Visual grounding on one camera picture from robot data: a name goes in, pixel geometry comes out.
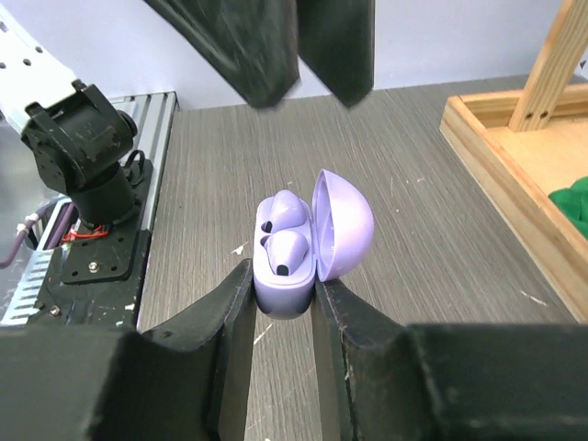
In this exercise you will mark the grey slotted cable duct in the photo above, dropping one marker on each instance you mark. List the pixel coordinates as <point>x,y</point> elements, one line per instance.
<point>22,303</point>

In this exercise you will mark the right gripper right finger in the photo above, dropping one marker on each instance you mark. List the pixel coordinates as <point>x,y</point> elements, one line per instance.
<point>380,380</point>

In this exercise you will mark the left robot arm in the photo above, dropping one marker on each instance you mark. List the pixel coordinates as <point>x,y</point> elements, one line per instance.
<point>77,137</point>

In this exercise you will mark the green shirt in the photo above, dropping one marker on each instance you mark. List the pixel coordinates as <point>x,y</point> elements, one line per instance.
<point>573,203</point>

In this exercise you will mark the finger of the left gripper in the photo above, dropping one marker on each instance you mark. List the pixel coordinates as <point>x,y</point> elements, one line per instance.
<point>252,45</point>
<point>337,43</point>

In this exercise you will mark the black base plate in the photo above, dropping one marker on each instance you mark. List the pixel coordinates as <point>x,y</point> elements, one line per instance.
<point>100,281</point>

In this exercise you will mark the wooden clothes rack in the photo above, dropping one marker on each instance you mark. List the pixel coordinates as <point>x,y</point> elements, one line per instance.
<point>522,145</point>

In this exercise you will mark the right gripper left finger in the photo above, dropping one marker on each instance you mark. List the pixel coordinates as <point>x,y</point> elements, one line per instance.
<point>185,379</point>

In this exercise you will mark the purple earbud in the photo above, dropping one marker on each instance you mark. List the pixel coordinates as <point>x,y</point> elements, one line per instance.
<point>287,211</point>
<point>286,251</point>

